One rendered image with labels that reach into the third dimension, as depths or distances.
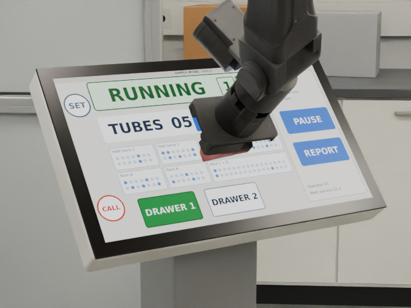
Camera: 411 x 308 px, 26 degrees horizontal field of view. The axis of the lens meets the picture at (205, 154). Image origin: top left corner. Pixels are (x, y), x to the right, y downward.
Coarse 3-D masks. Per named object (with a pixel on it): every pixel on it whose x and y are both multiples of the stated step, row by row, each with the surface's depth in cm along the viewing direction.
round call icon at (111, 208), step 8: (120, 192) 126; (96, 200) 123; (104, 200) 124; (112, 200) 124; (120, 200) 125; (96, 208) 123; (104, 208) 123; (112, 208) 124; (120, 208) 124; (104, 216) 123; (112, 216) 123; (120, 216) 124; (128, 216) 124
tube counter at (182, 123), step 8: (168, 112) 136; (176, 112) 137; (184, 112) 138; (176, 120) 136; (184, 120) 137; (192, 120) 138; (176, 128) 136; (184, 128) 136; (192, 128) 137; (200, 128) 137
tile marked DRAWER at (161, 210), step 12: (180, 192) 130; (192, 192) 131; (144, 204) 126; (156, 204) 127; (168, 204) 128; (180, 204) 129; (192, 204) 130; (144, 216) 125; (156, 216) 126; (168, 216) 127; (180, 216) 128; (192, 216) 129
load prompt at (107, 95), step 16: (128, 80) 137; (144, 80) 138; (160, 80) 139; (176, 80) 140; (192, 80) 142; (208, 80) 143; (224, 80) 145; (96, 96) 133; (112, 96) 134; (128, 96) 135; (144, 96) 136; (160, 96) 138; (176, 96) 139; (192, 96) 140; (208, 96) 141
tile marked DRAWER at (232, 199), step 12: (204, 192) 132; (216, 192) 132; (228, 192) 133; (240, 192) 134; (252, 192) 135; (216, 204) 131; (228, 204) 132; (240, 204) 133; (252, 204) 134; (264, 204) 135; (216, 216) 130
